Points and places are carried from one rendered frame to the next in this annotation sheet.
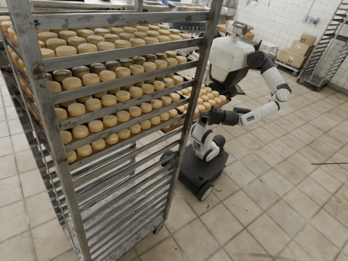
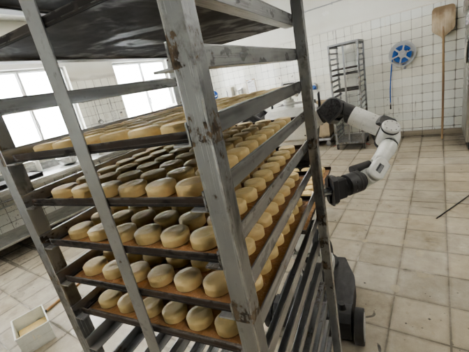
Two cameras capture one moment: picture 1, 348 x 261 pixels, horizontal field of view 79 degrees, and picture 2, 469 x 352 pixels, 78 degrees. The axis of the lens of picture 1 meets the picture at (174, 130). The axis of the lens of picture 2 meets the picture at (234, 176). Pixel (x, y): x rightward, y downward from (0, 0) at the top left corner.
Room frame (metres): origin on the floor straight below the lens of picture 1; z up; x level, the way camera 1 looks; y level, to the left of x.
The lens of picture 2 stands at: (0.04, 0.36, 1.55)
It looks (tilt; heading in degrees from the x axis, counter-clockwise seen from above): 17 degrees down; 349
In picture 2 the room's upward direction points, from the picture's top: 12 degrees counter-clockwise
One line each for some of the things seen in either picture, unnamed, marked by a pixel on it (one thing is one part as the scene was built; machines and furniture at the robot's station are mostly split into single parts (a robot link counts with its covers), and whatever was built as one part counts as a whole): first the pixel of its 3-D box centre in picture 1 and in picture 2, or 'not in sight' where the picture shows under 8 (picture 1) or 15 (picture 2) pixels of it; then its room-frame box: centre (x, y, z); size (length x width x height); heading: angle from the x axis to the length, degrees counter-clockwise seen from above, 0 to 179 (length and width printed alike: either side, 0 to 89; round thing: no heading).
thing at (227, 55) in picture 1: (231, 60); (295, 129); (1.54, -0.31, 1.24); 0.34 x 0.30 x 0.36; 51
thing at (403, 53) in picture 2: not in sight; (402, 75); (4.49, -3.71, 1.10); 0.41 x 0.17 x 1.10; 43
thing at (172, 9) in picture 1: (189, 11); not in sight; (3.14, 0.09, 1.25); 0.56 x 0.29 x 0.14; 124
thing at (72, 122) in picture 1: (138, 98); (276, 178); (0.66, 0.15, 1.32); 0.64 x 0.03 x 0.03; 141
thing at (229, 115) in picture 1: (219, 116); (341, 186); (1.04, -0.25, 1.07); 0.12 x 0.10 x 0.13; 96
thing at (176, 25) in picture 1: (186, 30); not in sight; (3.14, 0.09, 1.01); 0.72 x 0.33 x 0.34; 124
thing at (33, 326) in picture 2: not in sight; (33, 329); (2.23, 1.74, 0.08); 0.30 x 0.22 x 0.16; 29
